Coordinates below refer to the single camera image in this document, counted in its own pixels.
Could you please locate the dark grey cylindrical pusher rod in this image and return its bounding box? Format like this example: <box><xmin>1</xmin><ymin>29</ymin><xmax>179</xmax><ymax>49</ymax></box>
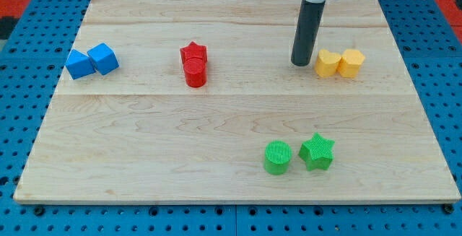
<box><xmin>291</xmin><ymin>0</ymin><xmax>325</xmax><ymax>66</ymax></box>

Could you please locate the yellow heart block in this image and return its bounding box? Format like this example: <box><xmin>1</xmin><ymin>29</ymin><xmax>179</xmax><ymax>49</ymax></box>
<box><xmin>314</xmin><ymin>49</ymin><xmax>341</xmax><ymax>77</ymax></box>

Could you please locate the yellow hexagon block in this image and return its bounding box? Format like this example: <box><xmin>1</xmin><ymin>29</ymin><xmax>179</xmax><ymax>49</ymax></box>
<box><xmin>337</xmin><ymin>49</ymin><xmax>365</xmax><ymax>78</ymax></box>

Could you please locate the wooden board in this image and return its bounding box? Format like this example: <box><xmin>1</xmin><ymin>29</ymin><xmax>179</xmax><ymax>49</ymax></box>
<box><xmin>14</xmin><ymin>0</ymin><xmax>461</xmax><ymax>205</ymax></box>

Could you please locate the red star block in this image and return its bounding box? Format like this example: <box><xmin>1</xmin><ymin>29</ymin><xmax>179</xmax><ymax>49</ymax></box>
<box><xmin>180</xmin><ymin>41</ymin><xmax>208</xmax><ymax>64</ymax></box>

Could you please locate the red cylinder block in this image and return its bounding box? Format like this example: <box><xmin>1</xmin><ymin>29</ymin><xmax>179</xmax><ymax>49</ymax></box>
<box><xmin>183</xmin><ymin>58</ymin><xmax>206</xmax><ymax>88</ymax></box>

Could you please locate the green star block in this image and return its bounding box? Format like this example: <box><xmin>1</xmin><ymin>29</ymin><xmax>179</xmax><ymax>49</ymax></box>
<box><xmin>298</xmin><ymin>133</ymin><xmax>335</xmax><ymax>171</ymax></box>

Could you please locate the green cylinder block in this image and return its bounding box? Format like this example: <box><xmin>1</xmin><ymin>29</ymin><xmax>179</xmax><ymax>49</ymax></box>
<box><xmin>263</xmin><ymin>140</ymin><xmax>292</xmax><ymax>175</ymax></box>

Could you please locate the blue cube block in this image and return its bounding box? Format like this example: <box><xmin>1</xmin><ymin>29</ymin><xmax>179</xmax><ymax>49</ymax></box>
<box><xmin>87</xmin><ymin>43</ymin><xmax>119</xmax><ymax>75</ymax></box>

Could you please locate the blue triangular block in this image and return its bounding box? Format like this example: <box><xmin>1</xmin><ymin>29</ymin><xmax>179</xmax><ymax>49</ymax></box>
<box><xmin>65</xmin><ymin>50</ymin><xmax>96</xmax><ymax>79</ymax></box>

